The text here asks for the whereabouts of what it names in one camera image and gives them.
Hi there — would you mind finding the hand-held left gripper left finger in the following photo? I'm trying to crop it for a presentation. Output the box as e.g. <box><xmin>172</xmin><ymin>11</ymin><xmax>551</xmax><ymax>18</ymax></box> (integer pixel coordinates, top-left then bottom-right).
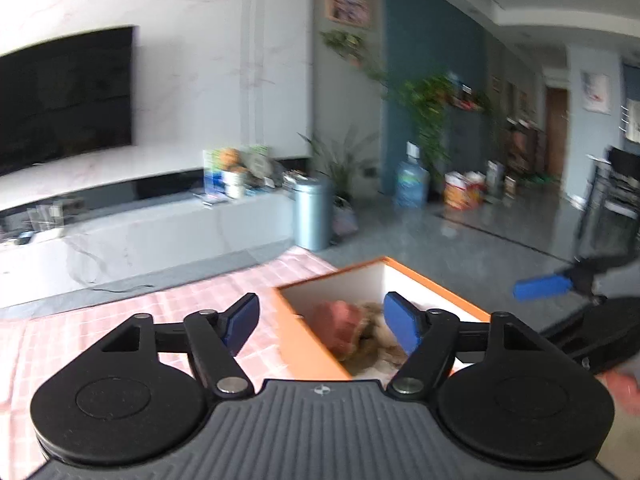
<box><xmin>100</xmin><ymin>292</ymin><xmax>261</xmax><ymax>399</ymax></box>

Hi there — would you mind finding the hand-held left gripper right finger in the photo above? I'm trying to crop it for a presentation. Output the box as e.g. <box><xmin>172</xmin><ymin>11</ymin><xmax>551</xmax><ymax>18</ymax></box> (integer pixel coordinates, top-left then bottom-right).
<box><xmin>382</xmin><ymin>290</ymin><xmax>544</xmax><ymax>401</ymax></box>

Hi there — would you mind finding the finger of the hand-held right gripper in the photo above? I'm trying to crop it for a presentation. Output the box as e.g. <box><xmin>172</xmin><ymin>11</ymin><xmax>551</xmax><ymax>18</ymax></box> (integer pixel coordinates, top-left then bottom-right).
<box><xmin>540</xmin><ymin>297</ymin><xmax>640</xmax><ymax>376</ymax></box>
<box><xmin>514</xmin><ymin>254</ymin><xmax>640</xmax><ymax>307</ymax></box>

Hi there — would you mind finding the brown furry plush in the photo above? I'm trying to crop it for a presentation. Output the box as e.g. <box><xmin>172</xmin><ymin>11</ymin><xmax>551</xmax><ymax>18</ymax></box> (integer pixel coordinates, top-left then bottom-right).
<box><xmin>350</xmin><ymin>302</ymin><xmax>409</xmax><ymax>376</ymax></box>

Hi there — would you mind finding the pink knitted hat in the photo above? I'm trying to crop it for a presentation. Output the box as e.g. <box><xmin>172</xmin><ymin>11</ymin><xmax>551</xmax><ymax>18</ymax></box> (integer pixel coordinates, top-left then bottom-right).
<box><xmin>312</xmin><ymin>300</ymin><xmax>364</xmax><ymax>361</ymax></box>

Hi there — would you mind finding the orange storage box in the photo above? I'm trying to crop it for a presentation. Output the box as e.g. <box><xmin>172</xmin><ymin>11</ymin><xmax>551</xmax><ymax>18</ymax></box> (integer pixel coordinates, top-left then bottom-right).
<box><xmin>275</xmin><ymin>256</ymin><xmax>493</xmax><ymax>381</ymax></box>

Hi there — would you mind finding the pink checkered mat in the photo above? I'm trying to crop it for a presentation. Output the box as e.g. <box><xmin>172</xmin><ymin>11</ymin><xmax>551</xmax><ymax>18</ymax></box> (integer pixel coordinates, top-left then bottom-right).
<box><xmin>0</xmin><ymin>247</ymin><xmax>351</xmax><ymax>411</ymax></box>

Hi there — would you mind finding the white marble TV cabinet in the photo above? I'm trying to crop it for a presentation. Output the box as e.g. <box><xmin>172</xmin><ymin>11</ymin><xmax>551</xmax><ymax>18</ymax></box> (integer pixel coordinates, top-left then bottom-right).
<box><xmin>0</xmin><ymin>192</ymin><xmax>301</xmax><ymax>309</ymax></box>

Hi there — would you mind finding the black chair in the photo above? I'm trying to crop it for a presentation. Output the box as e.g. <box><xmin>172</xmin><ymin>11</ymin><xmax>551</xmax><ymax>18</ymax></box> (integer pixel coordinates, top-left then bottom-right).
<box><xmin>575</xmin><ymin>145</ymin><xmax>640</xmax><ymax>262</ymax></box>

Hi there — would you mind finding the orange cardboard box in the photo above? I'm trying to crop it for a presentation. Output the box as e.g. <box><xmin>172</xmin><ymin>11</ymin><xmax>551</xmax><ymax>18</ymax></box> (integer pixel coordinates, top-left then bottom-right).
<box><xmin>444</xmin><ymin>171</ymin><xmax>487</xmax><ymax>210</ymax></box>

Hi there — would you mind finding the grey metal trash can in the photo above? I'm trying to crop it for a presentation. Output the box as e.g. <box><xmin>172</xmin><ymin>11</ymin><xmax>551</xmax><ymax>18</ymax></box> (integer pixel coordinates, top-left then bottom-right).
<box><xmin>292</xmin><ymin>177</ymin><xmax>334</xmax><ymax>252</ymax></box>

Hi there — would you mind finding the blue water bottle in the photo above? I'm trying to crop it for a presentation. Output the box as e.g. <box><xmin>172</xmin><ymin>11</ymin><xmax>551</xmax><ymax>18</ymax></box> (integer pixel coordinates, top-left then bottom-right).
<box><xmin>395</xmin><ymin>142</ymin><xmax>431</xmax><ymax>209</ymax></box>

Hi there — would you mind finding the upright picture book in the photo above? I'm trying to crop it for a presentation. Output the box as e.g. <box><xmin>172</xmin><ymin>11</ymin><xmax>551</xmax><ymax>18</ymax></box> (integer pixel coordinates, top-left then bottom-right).
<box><xmin>202</xmin><ymin>149</ymin><xmax>226</xmax><ymax>197</ymax></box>

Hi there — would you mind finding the brown wooden door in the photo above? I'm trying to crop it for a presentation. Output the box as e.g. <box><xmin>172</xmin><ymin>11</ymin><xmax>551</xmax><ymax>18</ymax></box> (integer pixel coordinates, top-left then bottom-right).
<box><xmin>545</xmin><ymin>87</ymin><xmax>571</xmax><ymax>181</ymax></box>

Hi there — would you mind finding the orange plush toy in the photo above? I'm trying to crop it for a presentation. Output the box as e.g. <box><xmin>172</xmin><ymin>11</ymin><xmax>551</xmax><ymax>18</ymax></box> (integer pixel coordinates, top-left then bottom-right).
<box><xmin>220</xmin><ymin>147</ymin><xmax>246</xmax><ymax>172</ymax></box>

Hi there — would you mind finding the potted long-leaf plant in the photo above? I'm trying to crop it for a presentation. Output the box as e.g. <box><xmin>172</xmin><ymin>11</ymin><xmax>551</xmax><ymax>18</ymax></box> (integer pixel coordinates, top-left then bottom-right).
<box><xmin>299</xmin><ymin>132</ymin><xmax>379</xmax><ymax>211</ymax></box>

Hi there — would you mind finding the trailing ivy plant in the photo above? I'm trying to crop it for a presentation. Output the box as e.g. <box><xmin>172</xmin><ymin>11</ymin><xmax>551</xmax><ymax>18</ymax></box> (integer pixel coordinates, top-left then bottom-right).
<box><xmin>320</xmin><ymin>30</ymin><xmax>496</xmax><ymax>186</ymax></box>

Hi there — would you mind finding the black television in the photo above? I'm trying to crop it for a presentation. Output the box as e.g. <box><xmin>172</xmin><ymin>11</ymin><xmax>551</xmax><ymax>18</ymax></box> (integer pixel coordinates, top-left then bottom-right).
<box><xmin>0</xmin><ymin>25</ymin><xmax>138</xmax><ymax>177</ymax></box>

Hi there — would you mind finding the white wall poster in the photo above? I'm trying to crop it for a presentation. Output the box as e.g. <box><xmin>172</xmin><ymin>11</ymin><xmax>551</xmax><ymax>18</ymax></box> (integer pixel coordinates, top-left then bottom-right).
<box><xmin>580</xmin><ymin>70</ymin><xmax>612</xmax><ymax>114</ymax></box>

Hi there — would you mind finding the framed wall picture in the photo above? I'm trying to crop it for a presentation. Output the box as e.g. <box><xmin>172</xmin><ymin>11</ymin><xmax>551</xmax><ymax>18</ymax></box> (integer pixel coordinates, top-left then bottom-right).
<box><xmin>325</xmin><ymin>0</ymin><xmax>373</xmax><ymax>29</ymax></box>

